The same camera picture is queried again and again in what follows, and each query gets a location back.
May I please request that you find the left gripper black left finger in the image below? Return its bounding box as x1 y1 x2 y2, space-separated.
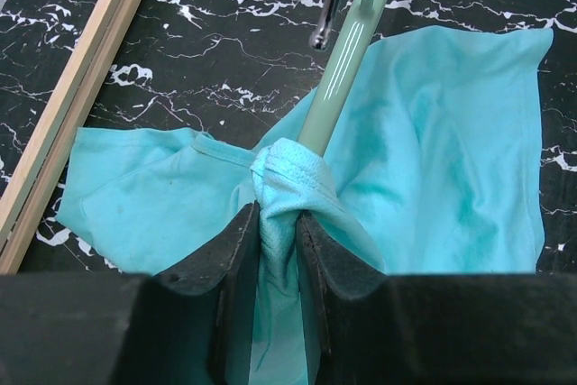
1 203 260 384

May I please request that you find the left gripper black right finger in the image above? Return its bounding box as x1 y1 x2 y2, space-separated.
295 212 576 384

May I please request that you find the teal t shirt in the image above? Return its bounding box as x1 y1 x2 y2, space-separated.
56 26 554 384

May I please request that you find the green plastic hanger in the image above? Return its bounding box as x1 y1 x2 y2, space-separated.
298 0 388 157

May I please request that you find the wooden clothes rack frame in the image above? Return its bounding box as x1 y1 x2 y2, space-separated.
1 0 141 274

